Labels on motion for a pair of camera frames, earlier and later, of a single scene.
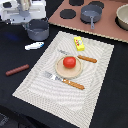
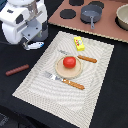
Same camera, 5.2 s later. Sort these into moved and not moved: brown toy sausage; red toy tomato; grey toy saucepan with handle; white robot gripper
Moved: white robot gripper
Not moved: brown toy sausage; grey toy saucepan with handle; red toy tomato
